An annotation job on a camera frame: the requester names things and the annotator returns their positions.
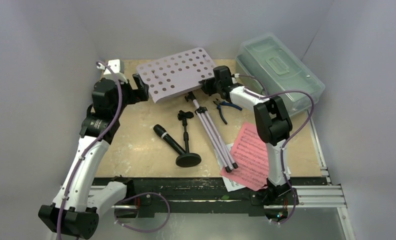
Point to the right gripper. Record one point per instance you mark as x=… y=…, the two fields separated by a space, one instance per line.
x=209 y=85

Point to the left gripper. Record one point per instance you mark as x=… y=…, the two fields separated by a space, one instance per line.
x=137 y=95

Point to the lilac folding music stand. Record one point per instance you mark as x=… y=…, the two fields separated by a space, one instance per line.
x=179 y=74

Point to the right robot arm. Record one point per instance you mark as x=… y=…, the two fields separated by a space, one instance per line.
x=273 y=125

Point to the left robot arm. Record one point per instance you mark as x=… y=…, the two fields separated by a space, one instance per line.
x=74 y=212

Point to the black handheld microphone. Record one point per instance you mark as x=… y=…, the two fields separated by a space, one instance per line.
x=164 y=135

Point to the clear plastic storage box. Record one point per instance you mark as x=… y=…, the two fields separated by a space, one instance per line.
x=266 y=65

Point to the pink sheet music page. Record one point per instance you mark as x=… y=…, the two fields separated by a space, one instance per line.
x=251 y=155

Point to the black desktop microphone stand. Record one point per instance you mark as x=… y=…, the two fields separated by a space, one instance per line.
x=187 y=159

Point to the white sheet music page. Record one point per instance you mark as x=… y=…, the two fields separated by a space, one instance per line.
x=229 y=184

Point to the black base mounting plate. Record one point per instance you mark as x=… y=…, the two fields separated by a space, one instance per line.
x=198 y=195

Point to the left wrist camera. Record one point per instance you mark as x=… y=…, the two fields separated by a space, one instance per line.
x=117 y=67

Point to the aluminium rail frame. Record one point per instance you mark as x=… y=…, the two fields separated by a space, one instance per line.
x=312 y=193

